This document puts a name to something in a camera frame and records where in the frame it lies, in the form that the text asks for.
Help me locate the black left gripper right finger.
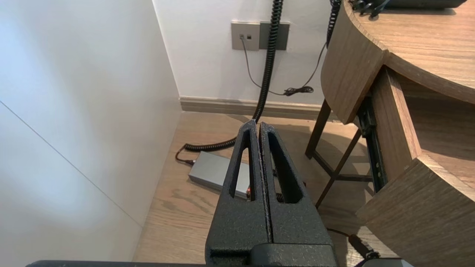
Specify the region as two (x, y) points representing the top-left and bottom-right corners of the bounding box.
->
(259, 122), (334, 246)

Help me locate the curved front wooden drawer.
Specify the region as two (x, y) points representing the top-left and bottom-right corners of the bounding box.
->
(356, 67), (475, 267)

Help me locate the thin black phone cable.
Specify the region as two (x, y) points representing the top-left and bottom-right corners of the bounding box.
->
(240, 37), (327, 97)

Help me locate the black drawer slide rail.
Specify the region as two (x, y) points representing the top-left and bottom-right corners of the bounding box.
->
(357, 96), (389, 193)

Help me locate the black and white desk telephone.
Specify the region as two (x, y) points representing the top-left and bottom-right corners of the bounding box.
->
(386, 0), (467, 10)

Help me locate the black coiled power cable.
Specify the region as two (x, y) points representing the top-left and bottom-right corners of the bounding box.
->
(176, 0), (284, 165)

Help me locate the black coiled handset cord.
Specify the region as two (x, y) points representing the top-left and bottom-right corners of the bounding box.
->
(326, 0), (390, 48)

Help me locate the round wooden side table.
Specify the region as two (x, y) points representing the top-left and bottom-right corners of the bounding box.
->
(320, 0), (475, 125)

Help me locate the grey power adapter brick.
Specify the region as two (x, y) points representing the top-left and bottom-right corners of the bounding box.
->
(189, 151), (251, 200)

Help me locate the beige wall phone socket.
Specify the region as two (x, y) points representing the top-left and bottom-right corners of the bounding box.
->
(231, 22), (260, 51)

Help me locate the grey blank wall plate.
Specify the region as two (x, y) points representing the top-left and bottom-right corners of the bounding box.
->
(259, 22), (290, 51)

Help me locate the grey skirting board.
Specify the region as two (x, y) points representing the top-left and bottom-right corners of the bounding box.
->
(180, 97), (338, 121)

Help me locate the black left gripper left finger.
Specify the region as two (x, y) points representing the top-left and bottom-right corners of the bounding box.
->
(205, 119), (273, 267)

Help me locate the black adapter output cable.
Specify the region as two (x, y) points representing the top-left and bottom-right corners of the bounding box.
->
(327, 228), (381, 260)

